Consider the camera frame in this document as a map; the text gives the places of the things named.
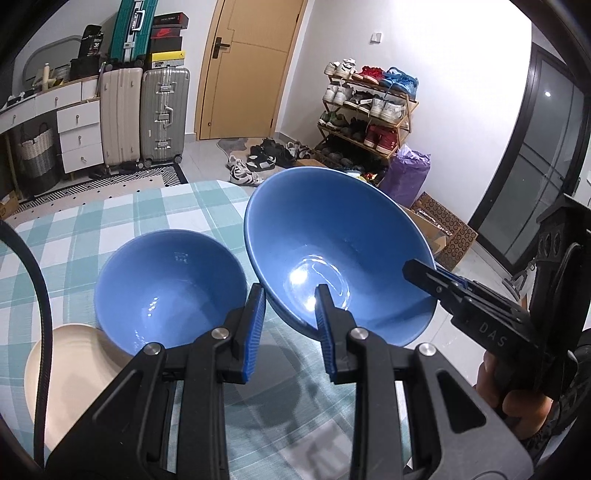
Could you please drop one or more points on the red black shoe box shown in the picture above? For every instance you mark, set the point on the red black shoe box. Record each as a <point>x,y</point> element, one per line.
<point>166,33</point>

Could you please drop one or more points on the woven laundry basket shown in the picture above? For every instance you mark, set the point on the woven laundry basket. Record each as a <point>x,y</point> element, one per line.
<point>37,157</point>

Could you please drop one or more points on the black paper bag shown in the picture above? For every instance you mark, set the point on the black paper bag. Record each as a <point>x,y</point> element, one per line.
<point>91,41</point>

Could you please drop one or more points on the grey door mat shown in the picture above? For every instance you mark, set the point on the grey door mat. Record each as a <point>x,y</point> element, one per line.
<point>233,144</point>

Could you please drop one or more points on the dark glass door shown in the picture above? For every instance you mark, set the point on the dark glass door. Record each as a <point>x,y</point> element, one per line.
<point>545,138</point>

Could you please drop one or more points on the wooden shoe rack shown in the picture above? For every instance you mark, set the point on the wooden shoe rack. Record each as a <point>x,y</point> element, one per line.
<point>411,115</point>

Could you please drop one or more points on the cream bottle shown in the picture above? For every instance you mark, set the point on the cream bottle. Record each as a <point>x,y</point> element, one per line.
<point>46,76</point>

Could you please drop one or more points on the patterned floor rug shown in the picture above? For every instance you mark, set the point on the patterned floor rug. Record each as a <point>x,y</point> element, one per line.
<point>92,184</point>

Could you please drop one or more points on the printed cardboard box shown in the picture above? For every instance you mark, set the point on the printed cardboard box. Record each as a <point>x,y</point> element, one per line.
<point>452,235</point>

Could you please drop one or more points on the teal plaid tablecloth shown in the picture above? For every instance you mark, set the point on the teal plaid tablecloth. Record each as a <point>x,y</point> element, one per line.
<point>115,207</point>

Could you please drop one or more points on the wooden door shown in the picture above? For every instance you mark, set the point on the wooden door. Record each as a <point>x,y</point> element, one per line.
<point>249,83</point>

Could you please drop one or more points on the silver suitcase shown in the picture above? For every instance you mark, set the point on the silver suitcase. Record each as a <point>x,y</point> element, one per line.
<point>164,115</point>

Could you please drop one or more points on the small open cardboard box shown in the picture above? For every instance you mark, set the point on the small open cardboard box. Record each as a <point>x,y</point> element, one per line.
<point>9,205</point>

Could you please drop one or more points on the white dresser desk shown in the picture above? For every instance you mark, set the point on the white dresser desk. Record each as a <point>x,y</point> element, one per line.
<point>78,138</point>

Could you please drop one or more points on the person's right hand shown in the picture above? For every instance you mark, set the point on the person's right hand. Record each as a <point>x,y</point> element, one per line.
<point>512,401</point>

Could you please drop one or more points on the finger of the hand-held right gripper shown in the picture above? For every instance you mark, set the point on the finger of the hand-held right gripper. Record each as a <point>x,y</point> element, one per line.
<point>455,277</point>
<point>485,327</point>

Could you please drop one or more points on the beige suitcase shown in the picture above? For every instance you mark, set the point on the beige suitcase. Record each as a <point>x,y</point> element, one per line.
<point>121,115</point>

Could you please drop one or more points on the yellow black shoe box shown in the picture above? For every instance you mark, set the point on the yellow black shoe box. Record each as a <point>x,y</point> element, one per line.
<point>167,60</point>

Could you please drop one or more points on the wide blue ceramic bowl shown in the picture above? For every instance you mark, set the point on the wide blue ceramic bowl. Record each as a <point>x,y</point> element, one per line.
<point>332,230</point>

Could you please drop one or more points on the oval grey mirror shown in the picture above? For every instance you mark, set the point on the oval grey mirror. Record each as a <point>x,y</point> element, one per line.
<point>32,57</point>

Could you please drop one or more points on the rows of racked shoes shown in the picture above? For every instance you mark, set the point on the rows of racked shoes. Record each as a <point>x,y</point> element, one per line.
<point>369,106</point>

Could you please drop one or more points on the pile of shoes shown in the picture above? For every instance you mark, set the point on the pile of shoes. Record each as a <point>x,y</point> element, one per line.
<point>258,161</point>

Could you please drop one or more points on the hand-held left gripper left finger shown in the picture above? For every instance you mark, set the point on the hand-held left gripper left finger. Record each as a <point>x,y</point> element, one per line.
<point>255,332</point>

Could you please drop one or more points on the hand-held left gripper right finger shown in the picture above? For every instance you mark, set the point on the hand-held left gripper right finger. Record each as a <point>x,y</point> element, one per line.
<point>325,332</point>

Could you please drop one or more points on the teal suitcase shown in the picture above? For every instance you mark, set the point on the teal suitcase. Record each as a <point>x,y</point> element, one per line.
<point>131,27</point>

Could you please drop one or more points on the purple bag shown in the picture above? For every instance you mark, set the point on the purple bag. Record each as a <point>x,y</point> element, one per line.
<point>406,175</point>

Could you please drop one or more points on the cream plate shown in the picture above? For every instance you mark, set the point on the cream plate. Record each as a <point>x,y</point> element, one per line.
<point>74,369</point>

